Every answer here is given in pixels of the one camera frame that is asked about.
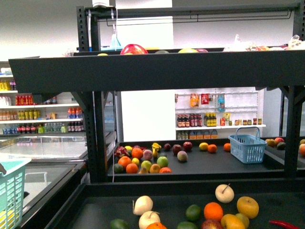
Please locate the green lime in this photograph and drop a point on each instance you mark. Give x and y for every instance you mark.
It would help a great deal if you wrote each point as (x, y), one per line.
(193, 213)

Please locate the light blue shopping basket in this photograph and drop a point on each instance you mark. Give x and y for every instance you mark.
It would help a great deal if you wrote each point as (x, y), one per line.
(12, 179)

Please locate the yellow orange fruit middle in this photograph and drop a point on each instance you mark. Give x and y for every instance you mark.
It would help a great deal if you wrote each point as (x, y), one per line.
(230, 221)

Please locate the small orange tangerine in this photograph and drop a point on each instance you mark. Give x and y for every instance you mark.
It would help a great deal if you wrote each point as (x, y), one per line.
(213, 211)

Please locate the dark green avocado left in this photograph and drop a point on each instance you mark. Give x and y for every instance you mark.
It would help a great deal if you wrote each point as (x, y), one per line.
(119, 224)

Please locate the large round orange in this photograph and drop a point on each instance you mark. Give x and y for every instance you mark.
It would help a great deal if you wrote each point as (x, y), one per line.
(156, 225)

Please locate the green avocado middle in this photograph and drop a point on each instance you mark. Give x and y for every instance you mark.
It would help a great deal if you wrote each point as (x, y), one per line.
(186, 225)

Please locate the golden yellow apple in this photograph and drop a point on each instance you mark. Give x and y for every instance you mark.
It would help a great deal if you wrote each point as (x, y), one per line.
(248, 206)

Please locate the red chili pepper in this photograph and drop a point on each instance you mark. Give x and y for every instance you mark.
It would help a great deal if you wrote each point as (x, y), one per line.
(283, 224)

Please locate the yellow lemon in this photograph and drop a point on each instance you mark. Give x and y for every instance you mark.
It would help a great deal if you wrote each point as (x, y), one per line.
(7, 219)

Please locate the green kiwi upper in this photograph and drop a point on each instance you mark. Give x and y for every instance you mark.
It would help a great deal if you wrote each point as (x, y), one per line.
(245, 220)

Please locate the red apple middle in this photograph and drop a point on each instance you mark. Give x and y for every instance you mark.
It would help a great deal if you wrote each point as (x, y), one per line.
(211, 224)

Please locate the large red mango top shelf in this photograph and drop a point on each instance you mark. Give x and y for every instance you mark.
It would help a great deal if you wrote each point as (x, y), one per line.
(133, 49)

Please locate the blue basket on far shelf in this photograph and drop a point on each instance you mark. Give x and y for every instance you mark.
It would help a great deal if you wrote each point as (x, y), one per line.
(249, 149)

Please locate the white pear lower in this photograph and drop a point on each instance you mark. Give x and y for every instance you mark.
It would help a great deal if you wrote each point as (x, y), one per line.
(148, 218)

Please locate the white round pear with stem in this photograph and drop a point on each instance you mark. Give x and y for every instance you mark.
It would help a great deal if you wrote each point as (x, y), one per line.
(224, 193)

